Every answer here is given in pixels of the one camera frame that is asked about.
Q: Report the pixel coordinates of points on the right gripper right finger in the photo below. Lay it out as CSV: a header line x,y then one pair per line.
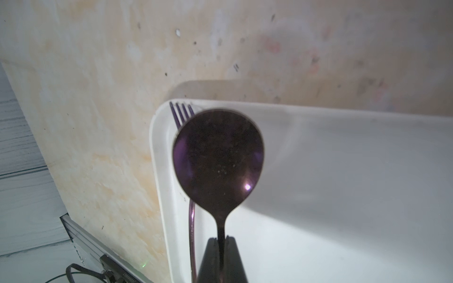
x,y
234,271

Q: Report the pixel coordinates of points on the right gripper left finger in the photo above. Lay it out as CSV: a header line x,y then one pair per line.
x,y
209,269

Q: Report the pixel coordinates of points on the dark purple spoon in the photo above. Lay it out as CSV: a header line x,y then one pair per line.
x,y
218,157

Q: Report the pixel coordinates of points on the dark purple fork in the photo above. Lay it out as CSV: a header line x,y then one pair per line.
x,y
180,115

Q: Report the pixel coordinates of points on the white square tray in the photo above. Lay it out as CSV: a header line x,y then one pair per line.
x,y
347,197

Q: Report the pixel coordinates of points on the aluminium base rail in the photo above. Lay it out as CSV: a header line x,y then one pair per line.
x,y
99,257

